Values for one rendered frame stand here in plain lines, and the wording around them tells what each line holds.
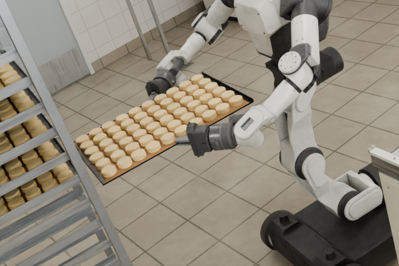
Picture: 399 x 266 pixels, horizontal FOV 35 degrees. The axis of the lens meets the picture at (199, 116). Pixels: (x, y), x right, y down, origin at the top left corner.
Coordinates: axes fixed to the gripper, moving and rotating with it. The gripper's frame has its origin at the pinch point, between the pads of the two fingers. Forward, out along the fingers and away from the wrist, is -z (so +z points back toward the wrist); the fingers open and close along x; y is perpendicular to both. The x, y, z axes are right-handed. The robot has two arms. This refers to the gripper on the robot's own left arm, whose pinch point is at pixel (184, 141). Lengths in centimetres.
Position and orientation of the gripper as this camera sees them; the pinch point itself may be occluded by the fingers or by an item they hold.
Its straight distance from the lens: 214.3
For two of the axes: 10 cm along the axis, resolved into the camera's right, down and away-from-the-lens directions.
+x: -3.0, -8.4, -4.5
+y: -2.8, 5.3, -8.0
